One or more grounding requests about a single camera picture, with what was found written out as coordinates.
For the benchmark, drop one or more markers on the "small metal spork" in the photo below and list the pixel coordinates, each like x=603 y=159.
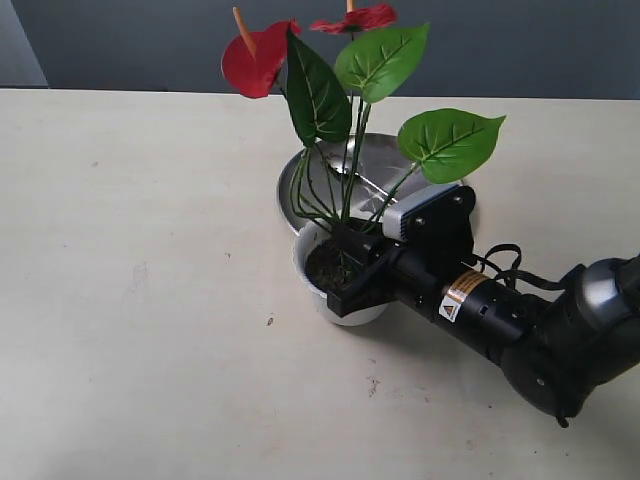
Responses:
x=371 y=180

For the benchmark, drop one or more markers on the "artificial anthurium plant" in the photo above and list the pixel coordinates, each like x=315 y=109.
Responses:
x=330 y=105

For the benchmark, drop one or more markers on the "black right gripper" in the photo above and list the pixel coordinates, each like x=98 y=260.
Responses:
x=439 y=283

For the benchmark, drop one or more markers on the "white scalloped plastic pot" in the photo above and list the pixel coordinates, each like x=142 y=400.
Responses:
x=309 y=237

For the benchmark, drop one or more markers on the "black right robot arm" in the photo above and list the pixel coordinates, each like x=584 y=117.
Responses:
x=555 y=342

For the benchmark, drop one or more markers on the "dark brown potting soil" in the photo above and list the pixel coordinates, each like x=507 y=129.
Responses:
x=330 y=269

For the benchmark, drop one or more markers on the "round stainless steel plate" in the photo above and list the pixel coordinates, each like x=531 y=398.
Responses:
x=376 y=147

